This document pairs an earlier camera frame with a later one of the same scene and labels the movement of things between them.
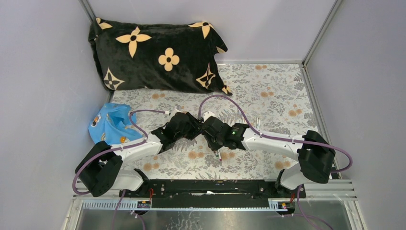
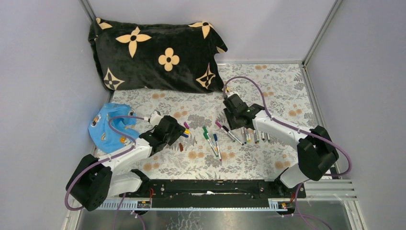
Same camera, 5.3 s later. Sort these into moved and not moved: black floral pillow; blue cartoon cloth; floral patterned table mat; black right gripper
Moved: black right gripper
Not moved: blue cartoon cloth; floral patterned table mat; black floral pillow
